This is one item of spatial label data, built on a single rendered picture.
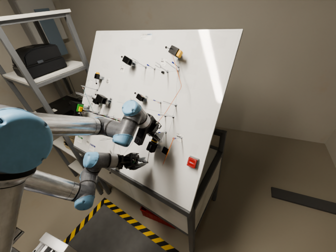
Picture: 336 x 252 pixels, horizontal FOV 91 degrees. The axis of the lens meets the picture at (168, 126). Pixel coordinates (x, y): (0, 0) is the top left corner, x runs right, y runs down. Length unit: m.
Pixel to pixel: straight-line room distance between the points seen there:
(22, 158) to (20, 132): 0.05
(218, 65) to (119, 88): 0.73
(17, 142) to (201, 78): 0.84
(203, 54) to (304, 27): 1.57
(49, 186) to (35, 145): 0.40
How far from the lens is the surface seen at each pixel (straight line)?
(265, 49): 2.44
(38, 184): 0.81
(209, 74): 0.98
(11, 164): 0.42
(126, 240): 2.02
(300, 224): 2.26
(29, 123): 0.42
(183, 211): 1.09
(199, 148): 0.95
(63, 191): 0.83
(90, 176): 0.91
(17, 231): 1.38
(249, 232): 2.04
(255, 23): 2.38
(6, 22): 1.51
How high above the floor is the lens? 1.84
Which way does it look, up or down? 37 degrees down
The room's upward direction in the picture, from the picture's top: 7 degrees counter-clockwise
